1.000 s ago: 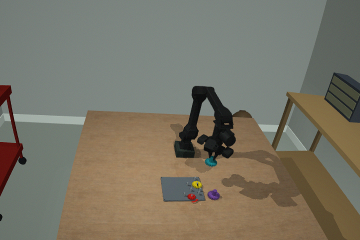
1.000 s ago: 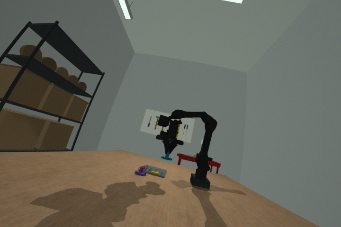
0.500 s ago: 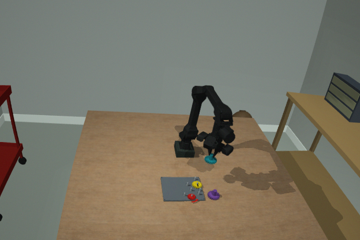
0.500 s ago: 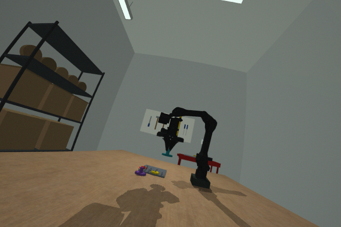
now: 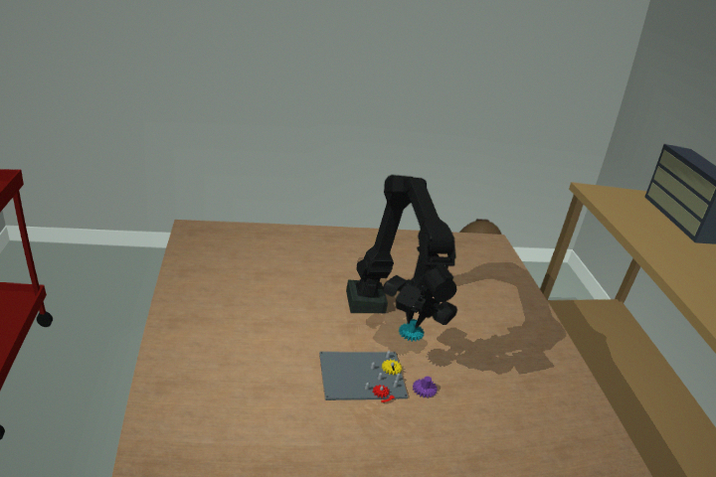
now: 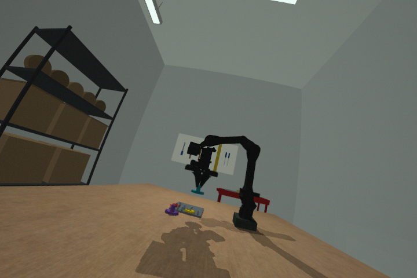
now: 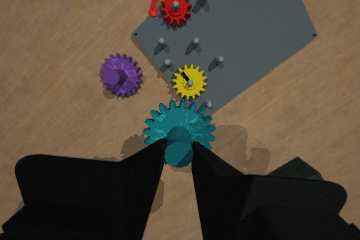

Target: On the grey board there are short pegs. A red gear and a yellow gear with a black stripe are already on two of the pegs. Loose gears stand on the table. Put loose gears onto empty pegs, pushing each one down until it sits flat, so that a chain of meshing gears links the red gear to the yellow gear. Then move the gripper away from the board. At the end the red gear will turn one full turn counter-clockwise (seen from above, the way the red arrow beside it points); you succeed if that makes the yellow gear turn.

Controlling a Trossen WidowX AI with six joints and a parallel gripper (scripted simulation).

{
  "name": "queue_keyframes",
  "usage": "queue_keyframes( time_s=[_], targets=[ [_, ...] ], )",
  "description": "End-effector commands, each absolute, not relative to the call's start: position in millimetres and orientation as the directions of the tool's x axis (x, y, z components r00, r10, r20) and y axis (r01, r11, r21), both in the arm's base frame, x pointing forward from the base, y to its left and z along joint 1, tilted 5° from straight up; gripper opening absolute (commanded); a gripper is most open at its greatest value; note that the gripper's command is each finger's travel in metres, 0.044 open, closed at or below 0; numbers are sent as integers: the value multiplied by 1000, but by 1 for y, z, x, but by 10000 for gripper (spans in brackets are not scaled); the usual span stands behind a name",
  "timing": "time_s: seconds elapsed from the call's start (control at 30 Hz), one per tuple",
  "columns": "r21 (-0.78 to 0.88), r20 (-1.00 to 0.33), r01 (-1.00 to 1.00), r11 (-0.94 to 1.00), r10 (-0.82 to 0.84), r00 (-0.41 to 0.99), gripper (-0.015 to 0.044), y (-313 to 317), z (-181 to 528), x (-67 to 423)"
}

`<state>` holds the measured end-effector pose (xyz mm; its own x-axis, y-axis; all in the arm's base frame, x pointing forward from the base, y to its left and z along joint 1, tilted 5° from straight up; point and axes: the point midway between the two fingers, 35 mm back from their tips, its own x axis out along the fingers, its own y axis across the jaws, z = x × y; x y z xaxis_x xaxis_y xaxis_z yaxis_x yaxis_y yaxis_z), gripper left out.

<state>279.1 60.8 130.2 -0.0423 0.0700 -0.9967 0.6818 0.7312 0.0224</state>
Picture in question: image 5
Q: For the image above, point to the yellow gear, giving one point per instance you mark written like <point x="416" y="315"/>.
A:
<point x="397" y="368"/>

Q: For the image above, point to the purple gear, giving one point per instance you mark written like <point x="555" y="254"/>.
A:
<point x="425" y="387"/>

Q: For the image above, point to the teal gear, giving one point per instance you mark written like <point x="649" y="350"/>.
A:
<point x="410" y="331"/>

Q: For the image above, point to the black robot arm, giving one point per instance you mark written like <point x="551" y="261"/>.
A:
<point x="435" y="237"/>

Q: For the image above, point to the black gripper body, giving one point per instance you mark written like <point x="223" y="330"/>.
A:
<point x="442" y="313"/>

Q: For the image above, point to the red gear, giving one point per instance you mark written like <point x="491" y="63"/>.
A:
<point x="377" y="392"/>

